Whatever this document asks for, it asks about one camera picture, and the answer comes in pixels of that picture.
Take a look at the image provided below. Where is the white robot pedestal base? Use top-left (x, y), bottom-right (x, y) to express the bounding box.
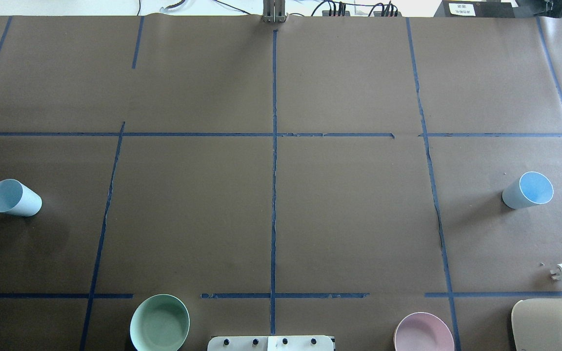
top-left (207, 335), bottom-right (336, 351)

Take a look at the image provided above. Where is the cream toaster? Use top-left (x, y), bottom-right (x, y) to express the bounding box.
top-left (511, 298), bottom-right (562, 351)

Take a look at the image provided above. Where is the light blue cup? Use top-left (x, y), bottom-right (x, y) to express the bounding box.
top-left (502, 172), bottom-right (555, 210)
top-left (0, 178), bottom-right (42, 217)

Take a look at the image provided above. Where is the black box with label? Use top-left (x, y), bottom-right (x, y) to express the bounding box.
top-left (433, 0), bottom-right (515, 18)

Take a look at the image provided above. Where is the green bowl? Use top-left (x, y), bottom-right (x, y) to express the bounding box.
top-left (129, 294), bottom-right (190, 351)

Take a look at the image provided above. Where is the pink bowl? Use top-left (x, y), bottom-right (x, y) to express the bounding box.
top-left (393, 312), bottom-right (455, 351)

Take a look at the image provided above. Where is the aluminium frame post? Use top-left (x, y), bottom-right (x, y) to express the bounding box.
top-left (261, 0), bottom-right (287, 23)

